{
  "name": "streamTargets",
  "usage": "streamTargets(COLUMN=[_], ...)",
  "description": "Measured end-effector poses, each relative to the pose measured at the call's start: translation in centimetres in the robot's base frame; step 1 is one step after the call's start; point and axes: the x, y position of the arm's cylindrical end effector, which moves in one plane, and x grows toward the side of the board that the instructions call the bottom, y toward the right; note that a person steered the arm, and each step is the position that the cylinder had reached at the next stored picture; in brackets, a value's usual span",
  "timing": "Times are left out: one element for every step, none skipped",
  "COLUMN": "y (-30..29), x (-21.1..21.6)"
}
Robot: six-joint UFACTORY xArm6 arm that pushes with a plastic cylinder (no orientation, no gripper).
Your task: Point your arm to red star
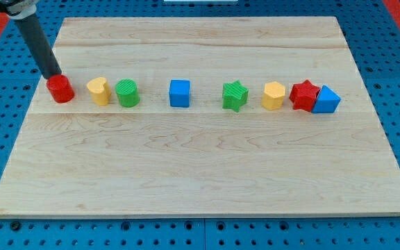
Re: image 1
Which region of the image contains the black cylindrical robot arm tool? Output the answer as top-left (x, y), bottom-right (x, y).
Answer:
top-left (0, 0), bottom-right (62, 79)

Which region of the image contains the green star block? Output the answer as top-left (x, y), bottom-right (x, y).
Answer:
top-left (222, 80), bottom-right (249, 113)

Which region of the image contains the red star block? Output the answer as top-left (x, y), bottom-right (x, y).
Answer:
top-left (289, 80), bottom-right (321, 112)

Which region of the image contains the light wooden board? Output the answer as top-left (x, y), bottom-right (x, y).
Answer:
top-left (0, 16), bottom-right (400, 219)

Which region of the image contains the blue cube block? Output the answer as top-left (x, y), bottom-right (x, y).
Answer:
top-left (169, 79), bottom-right (190, 108)

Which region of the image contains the yellow hexagon block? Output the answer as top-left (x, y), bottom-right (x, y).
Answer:
top-left (261, 81), bottom-right (285, 110)

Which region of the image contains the green cylinder block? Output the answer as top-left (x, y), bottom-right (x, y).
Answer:
top-left (115, 78), bottom-right (140, 108)

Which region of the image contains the yellow heart block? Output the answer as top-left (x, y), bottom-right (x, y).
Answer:
top-left (86, 77), bottom-right (111, 106)

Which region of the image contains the blue triangle block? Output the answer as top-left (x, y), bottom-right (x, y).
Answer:
top-left (311, 85), bottom-right (341, 113)

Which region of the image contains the red cylinder block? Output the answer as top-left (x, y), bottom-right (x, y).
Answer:
top-left (46, 74), bottom-right (74, 103)

